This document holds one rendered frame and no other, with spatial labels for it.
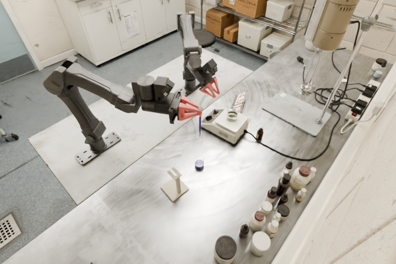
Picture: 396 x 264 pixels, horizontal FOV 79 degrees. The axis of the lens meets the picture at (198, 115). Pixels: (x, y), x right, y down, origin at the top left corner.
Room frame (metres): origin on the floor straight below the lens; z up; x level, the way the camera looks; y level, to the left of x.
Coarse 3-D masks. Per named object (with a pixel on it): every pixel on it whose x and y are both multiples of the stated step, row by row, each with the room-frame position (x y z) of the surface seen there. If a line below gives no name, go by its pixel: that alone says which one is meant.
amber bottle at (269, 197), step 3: (273, 186) 0.44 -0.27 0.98; (270, 189) 0.43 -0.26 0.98; (273, 189) 0.43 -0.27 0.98; (276, 189) 0.43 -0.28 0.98; (270, 192) 0.43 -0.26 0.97; (273, 192) 0.42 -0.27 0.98; (267, 195) 0.43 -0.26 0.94; (270, 195) 0.42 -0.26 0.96; (273, 195) 0.42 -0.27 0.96; (276, 195) 0.42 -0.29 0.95; (267, 198) 0.42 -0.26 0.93; (270, 198) 0.41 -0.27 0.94; (273, 198) 0.41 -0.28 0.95; (267, 201) 0.42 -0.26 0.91; (270, 201) 0.41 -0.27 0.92; (273, 201) 0.41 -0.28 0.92
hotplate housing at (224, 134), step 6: (204, 126) 0.79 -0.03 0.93; (210, 126) 0.77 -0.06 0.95; (216, 126) 0.75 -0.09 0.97; (246, 126) 0.77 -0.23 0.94; (210, 132) 0.77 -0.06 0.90; (216, 132) 0.75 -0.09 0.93; (222, 132) 0.73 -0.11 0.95; (228, 132) 0.72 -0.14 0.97; (240, 132) 0.73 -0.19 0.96; (246, 132) 0.75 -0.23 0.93; (222, 138) 0.73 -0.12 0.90; (228, 138) 0.71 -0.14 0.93; (234, 138) 0.69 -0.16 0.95; (234, 144) 0.69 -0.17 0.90
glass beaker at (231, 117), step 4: (232, 104) 0.80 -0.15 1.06; (236, 104) 0.80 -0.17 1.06; (228, 108) 0.79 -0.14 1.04; (232, 108) 0.80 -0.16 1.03; (236, 108) 0.79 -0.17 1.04; (228, 112) 0.76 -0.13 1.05; (236, 112) 0.75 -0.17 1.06; (228, 116) 0.76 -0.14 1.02; (232, 116) 0.75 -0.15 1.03; (236, 116) 0.76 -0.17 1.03; (228, 120) 0.76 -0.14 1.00; (232, 120) 0.75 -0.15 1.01; (236, 120) 0.76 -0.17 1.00
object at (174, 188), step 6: (174, 168) 0.49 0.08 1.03; (180, 174) 0.46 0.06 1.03; (174, 180) 0.51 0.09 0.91; (180, 180) 0.51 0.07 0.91; (162, 186) 0.48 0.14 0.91; (168, 186) 0.48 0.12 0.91; (174, 186) 0.48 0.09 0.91; (180, 186) 0.46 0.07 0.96; (186, 186) 0.48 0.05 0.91; (168, 192) 0.46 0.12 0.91; (174, 192) 0.46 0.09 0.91; (180, 192) 0.45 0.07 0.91; (174, 198) 0.43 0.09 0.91
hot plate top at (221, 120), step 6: (222, 114) 0.81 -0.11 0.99; (240, 114) 0.81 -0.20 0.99; (216, 120) 0.77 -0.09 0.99; (222, 120) 0.77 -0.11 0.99; (240, 120) 0.77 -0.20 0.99; (246, 120) 0.77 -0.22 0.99; (222, 126) 0.74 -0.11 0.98; (228, 126) 0.73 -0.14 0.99; (234, 126) 0.73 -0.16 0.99; (240, 126) 0.73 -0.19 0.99; (234, 132) 0.70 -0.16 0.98
